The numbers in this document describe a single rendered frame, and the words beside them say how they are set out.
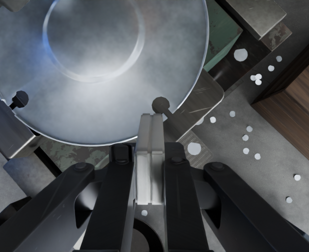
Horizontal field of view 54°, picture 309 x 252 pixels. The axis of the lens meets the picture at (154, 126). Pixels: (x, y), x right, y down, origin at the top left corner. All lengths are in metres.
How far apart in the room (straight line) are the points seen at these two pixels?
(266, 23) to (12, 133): 0.45
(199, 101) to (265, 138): 0.85
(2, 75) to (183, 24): 0.24
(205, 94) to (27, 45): 0.24
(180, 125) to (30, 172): 0.30
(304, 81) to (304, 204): 0.55
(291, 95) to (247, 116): 0.35
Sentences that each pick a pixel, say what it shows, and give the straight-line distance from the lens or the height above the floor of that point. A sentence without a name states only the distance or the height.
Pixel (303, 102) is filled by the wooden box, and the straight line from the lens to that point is 0.89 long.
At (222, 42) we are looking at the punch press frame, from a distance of 0.55.
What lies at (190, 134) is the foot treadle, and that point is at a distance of 1.00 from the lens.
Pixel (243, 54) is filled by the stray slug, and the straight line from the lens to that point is 0.54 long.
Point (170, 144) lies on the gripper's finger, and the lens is 0.18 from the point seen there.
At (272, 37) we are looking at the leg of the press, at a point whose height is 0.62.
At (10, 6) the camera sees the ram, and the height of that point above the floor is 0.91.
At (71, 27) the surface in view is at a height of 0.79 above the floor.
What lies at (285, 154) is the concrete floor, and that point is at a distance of 1.24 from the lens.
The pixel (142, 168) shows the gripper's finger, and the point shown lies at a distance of 0.15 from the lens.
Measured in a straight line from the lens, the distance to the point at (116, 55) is 0.39.
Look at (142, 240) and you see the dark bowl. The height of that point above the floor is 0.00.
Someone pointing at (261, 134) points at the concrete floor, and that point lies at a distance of 1.21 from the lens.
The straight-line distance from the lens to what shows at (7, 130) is 0.52.
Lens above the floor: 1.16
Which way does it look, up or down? 86 degrees down
